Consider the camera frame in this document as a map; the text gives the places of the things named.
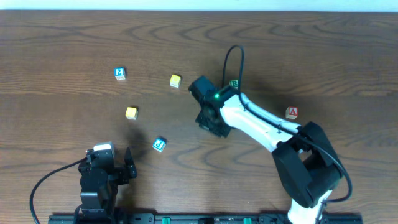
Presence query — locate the green R block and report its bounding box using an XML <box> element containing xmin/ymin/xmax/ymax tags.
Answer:
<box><xmin>229</xmin><ymin>80</ymin><xmax>239</xmax><ymax>89</ymax></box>

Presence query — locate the yellow block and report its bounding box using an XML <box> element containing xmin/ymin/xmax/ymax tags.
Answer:
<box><xmin>170</xmin><ymin>74</ymin><xmax>182</xmax><ymax>88</ymax></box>
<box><xmin>125</xmin><ymin>107</ymin><xmax>138</xmax><ymax>120</ymax></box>

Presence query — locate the red letter A block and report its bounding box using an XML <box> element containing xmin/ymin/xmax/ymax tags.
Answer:
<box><xmin>285</xmin><ymin>106</ymin><xmax>299</xmax><ymax>119</ymax></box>

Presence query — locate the blue number 2 block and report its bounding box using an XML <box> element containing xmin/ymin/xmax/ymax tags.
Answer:
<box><xmin>114</xmin><ymin>67</ymin><xmax>126</xmax><ymax>80</ymax></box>

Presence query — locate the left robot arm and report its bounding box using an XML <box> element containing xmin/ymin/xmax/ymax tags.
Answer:
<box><xmin>73</xmin><ymin>148</ymin><xmax>137</xmax><ymax>223</ymax></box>

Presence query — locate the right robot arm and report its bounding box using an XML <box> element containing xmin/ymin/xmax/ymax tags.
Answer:
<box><xmin>188</xmin><ymin>76</ymin><xmax>345</xmax><ymax>223</ymax></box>

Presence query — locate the blue letter P block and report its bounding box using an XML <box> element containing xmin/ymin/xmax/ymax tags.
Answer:
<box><xmin>152</xmin><ymin>138</ymin><xmax>167</xmax><ymax>152</ymax></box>

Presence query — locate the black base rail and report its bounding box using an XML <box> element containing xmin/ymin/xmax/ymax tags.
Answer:
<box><xmin>48</xmin><ymin>212</ymin><xmax>364</xmax><ymax>224</ymax></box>

